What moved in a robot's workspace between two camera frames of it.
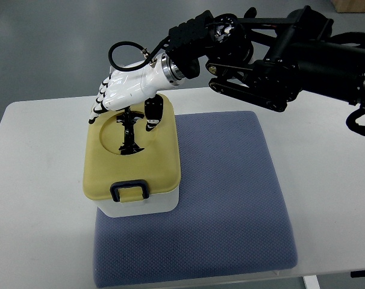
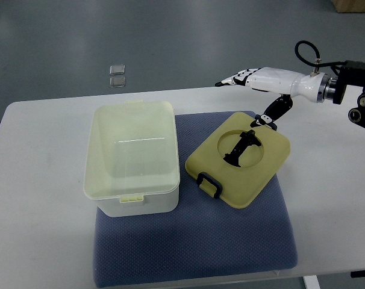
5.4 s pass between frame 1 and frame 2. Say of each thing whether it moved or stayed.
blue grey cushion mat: stayed
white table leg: stayed
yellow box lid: moved
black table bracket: stayed
